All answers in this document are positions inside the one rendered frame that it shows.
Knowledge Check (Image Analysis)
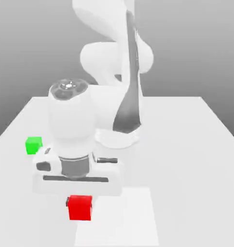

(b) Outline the small red cube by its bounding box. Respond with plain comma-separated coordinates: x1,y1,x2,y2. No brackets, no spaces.
66,194,94,221

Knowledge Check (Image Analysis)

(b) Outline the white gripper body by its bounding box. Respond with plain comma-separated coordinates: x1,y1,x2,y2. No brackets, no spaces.
32,162,123,197

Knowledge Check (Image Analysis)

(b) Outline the small green cube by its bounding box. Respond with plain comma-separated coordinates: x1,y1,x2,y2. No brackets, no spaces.
25,136,43,155

